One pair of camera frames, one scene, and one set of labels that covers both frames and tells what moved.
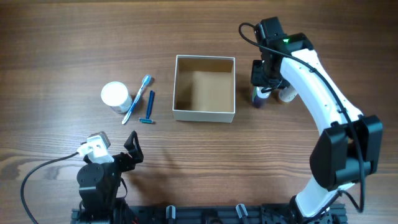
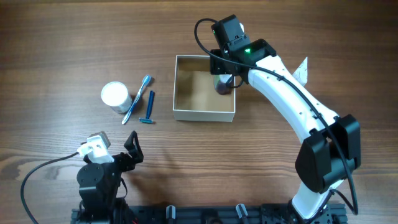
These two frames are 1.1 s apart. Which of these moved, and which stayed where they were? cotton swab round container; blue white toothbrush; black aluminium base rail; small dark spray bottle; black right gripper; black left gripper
Moved: black right gripper; small dark spray bottle
Stayed: black aluminium base rail; cotton swab round container; blue white toothbrush; black left gripper
